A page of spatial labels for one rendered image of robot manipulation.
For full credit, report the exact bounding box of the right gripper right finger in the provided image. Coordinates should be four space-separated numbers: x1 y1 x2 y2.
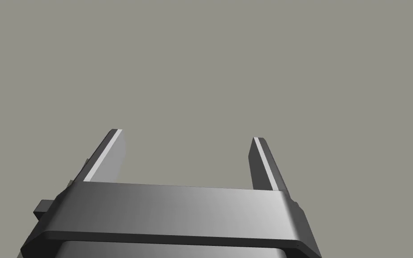
248 137 290 198

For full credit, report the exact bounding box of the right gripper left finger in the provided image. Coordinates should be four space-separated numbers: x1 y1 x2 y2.
73 129 126 183

